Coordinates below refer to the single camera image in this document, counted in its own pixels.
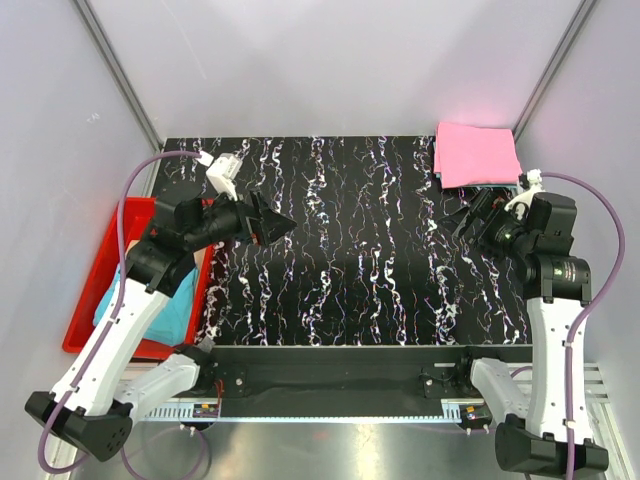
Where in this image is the left aluminium frame post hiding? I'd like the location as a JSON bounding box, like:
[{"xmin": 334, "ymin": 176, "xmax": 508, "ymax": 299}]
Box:
[{"xmin": 70, "ymin": 0, "xmax": 164, "ymax": 152}]

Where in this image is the light blue t shirt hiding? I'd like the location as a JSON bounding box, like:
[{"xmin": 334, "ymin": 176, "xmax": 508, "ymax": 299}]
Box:
[{"xmin": 92, "ymin": 264, "xmax": 199, "ymax": 349}]

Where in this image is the pink t shirt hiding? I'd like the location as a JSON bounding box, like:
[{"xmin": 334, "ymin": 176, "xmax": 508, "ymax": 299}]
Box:
[{"xmin": 434, "ymin": 122, "xmax": 522, "ymax": 189}]

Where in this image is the right aluminium frame post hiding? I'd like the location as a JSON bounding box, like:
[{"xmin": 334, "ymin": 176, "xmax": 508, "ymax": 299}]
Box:
[{"xmin": 511, "ymin": 0, "xmax": 600, "ymax": 143}]

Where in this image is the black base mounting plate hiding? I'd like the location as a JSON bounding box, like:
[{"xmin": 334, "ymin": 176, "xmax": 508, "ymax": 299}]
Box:
[{"xmin": 210, "ymin": 345, "xmax": 532, "ymax": 421}]

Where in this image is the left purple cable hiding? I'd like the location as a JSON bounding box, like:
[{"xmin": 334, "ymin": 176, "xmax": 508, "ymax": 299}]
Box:
[{"xmin": 38, "ymin": 149, "xmax": 214, "ymax": 479}]

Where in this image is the beige t shirt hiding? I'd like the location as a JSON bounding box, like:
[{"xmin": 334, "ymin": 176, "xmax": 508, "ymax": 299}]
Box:
[{"xmin": 194, "ymin": 247, "xmax": 214, "ymax": 272}]

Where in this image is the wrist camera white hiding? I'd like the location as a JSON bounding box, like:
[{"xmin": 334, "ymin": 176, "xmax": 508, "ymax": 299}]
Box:
[
  {"xmin": 504, "ymin": 169, "xmax": 544, "ymax": 220},
  {"xmin": 198, "ymin": 152, "xmax": 242, "ymax": 201}
]

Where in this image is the folded teal t shirt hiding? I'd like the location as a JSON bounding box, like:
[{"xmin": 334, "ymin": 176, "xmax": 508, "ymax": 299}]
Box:
[{"xmin": 434, "ymin": 141, "xmax": 522, "ymax": 189}]

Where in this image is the aluminium frame post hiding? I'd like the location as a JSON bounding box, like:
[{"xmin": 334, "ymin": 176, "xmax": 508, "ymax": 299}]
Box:
[
  {"xmin": 70, "ymin": 0, "xmax": 164, "ymax": 152},
  {"xmin": 511, "ymin": 0, "xmax": 600, "ymax": 143}
]

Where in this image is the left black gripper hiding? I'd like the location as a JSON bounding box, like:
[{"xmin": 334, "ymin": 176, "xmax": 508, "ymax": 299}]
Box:
[{"xmin": 185, "ymin": 182, "xmax": 297, "ymax": 252}]

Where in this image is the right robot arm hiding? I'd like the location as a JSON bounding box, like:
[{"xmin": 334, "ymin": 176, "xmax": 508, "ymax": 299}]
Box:
[{"xmin": 442, "ymin": 188, "xmax": 609, "ymax": 479}]

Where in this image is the red plastic bin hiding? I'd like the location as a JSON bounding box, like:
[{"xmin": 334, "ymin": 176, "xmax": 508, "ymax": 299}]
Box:
[{"xmin": 62, "ymin": 197, "xmax": 211, "ymax": 354}]

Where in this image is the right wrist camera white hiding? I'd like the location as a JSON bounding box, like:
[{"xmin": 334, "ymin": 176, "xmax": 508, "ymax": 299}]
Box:
[{"xmin": 504, "ymin": 169, "xmax": 544, "ymax": 220}]

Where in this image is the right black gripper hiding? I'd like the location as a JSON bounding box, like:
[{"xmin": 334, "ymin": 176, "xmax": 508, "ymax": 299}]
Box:
[{"xmin": 436, "ymin": 187, "xmax": 536, "ymax": 264}]

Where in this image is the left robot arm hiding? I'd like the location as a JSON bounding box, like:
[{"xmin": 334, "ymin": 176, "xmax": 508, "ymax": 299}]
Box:
[{"xmin": 25, "ymin": 191, "xmax": 297, "ymax": 472}]

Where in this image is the slotted cable duct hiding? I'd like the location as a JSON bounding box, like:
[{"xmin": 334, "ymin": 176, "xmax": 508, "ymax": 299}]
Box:
[{"xmin": 142, "ymin": 401, "xmax": 492, "ymax": 427}]

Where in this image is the folded dark grey t shirt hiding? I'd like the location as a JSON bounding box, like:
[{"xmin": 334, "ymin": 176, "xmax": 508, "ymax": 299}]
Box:
[{"xmin": 443, "ymin": 184, "xmax": 517, "ymax": 195}]

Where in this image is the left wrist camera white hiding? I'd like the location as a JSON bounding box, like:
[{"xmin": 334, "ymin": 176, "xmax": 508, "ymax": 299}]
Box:
[{"xmin": 198, "ymin": 152, "xmax": 242, "ymax": 201}]

